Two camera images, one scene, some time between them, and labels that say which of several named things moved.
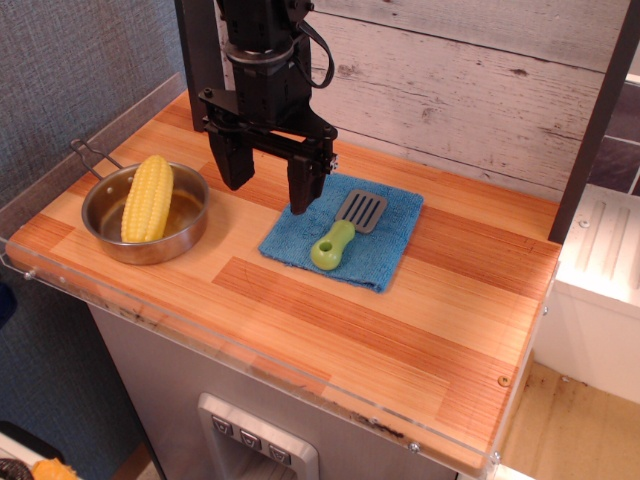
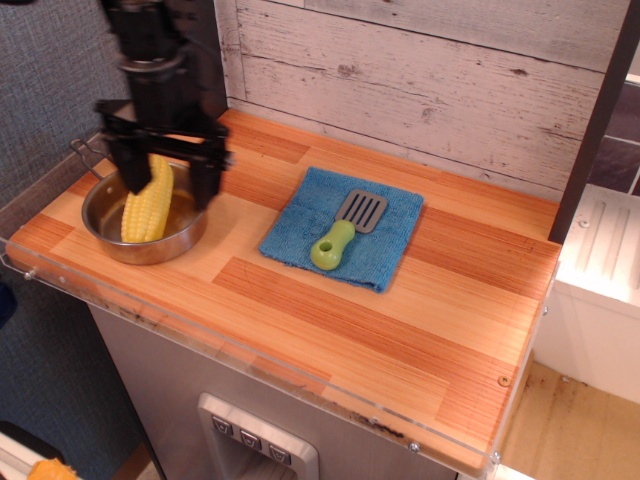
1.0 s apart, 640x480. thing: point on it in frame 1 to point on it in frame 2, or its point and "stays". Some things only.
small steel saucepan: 103,207 stays
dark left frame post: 201,53 stays
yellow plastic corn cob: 148,200 stays
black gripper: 273,108 to 166,114
